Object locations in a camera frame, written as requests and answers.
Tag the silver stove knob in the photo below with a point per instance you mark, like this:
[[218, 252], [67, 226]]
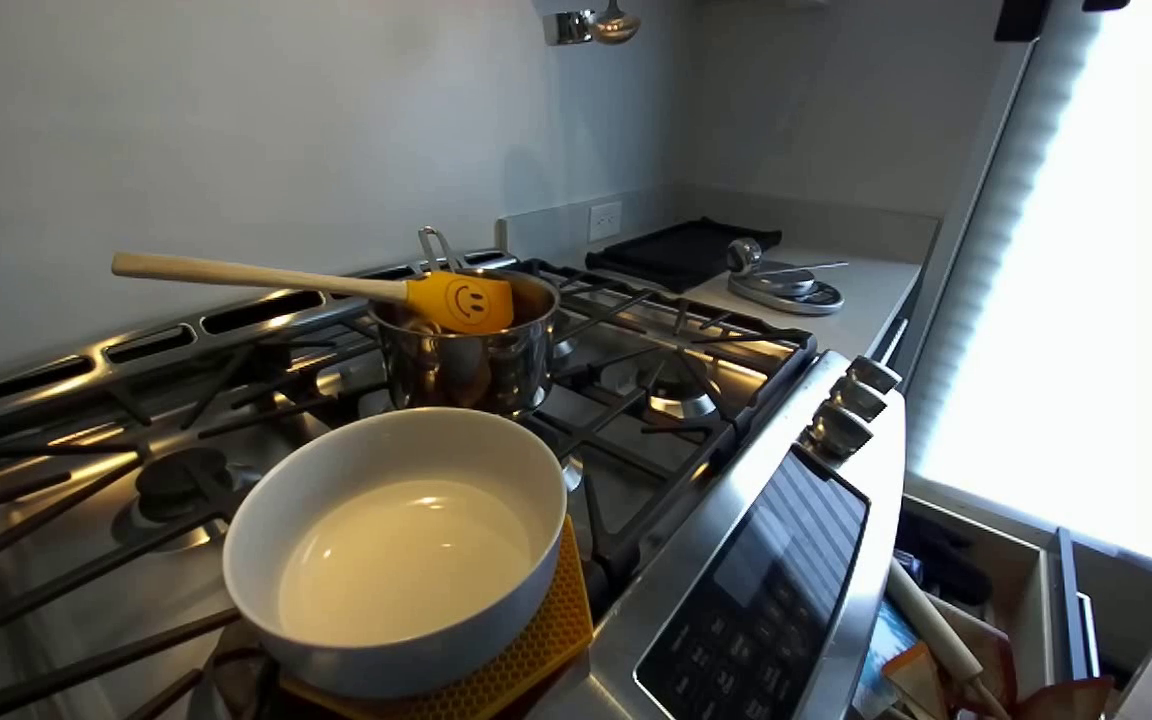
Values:
[[859, 397], [838, 429], [879, 372]]

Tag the black griddle tray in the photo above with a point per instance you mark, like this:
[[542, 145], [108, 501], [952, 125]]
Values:
[[677, 252]]

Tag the yellow silicone trivet mat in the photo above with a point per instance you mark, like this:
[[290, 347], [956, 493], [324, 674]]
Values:
[[542, 645]]

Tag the white ceramic bowl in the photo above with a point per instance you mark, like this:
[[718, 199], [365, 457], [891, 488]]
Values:
[[397, 562]]

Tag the white wall outlet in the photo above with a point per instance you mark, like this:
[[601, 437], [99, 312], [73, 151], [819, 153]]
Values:
[[604, 220]]

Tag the silver metal pot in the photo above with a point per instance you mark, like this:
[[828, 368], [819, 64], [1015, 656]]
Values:
[[481, 365]]

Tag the white cylindrical stick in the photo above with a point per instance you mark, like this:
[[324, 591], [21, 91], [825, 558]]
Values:
[[938, 624]]

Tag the stainless steel gas stove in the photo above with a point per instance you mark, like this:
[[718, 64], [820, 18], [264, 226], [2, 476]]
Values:
[[738, 532]]

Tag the white window blind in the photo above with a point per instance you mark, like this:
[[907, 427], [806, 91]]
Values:
[[1016, 265]]

